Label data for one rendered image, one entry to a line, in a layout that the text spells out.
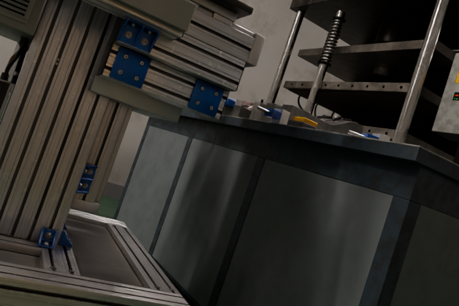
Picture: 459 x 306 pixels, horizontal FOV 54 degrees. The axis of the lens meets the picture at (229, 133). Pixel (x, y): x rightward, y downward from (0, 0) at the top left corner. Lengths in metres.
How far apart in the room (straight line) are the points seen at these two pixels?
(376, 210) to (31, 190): 0.94
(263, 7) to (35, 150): 3.47
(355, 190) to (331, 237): 0.15
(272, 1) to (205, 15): 3.35
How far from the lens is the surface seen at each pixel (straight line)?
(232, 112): 1.90
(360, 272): 1.25
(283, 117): 1.59
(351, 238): 1.28
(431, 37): 2.41
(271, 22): 4.55
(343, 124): 1.83
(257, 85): 4.43
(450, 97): 2.36
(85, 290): 1.15
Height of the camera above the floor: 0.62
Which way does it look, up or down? 3 degrees up
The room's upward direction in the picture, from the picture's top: 19 degrees clockwise
